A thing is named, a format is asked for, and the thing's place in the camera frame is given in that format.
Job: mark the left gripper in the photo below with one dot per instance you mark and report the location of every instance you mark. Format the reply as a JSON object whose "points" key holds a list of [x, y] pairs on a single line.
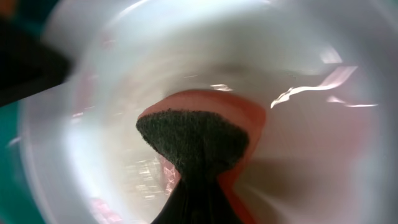
{"points": [[28, 66]]}

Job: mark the orange and grey sponge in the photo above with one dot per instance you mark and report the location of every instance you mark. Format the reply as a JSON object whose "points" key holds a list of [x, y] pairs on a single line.
{"points": [[208, 136]]}

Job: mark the light blue plate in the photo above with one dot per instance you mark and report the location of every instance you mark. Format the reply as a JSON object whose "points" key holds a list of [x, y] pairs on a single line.
{"points": [[324, 71]]}

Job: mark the teal plastic tray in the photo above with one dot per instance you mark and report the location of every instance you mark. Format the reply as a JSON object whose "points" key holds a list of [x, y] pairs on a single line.
{"points": [[17, 204]]}

